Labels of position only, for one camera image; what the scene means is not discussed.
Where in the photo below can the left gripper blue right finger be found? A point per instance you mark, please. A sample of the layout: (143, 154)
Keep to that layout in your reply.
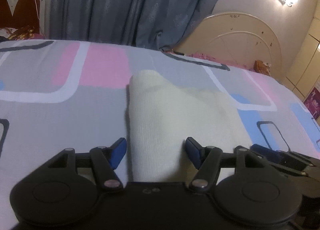
(207, 162)

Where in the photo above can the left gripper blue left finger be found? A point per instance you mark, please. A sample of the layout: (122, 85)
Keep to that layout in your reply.
(105, 161)

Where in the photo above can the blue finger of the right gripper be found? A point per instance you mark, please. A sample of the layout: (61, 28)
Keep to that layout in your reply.
(265, 151)

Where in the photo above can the cream knit sweater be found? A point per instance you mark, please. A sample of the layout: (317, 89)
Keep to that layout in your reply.
(162, 116)

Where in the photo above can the patterned grey pink bedsheet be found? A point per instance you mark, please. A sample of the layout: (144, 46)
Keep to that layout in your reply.
(59, 94)

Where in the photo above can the brown stuffed toy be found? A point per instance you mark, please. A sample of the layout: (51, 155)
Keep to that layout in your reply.
(262, 67)

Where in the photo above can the cream arched headboard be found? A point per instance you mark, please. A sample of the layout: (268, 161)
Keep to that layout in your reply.
(235, 38)

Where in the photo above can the floral dark blanket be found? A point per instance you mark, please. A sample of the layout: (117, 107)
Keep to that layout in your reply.
(24, 33)

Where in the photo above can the blue grey window curtain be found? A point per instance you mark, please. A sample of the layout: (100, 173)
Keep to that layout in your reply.
(151, 24)

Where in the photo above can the red white scalloped headboard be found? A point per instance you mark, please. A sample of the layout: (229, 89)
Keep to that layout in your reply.
(21, 13)

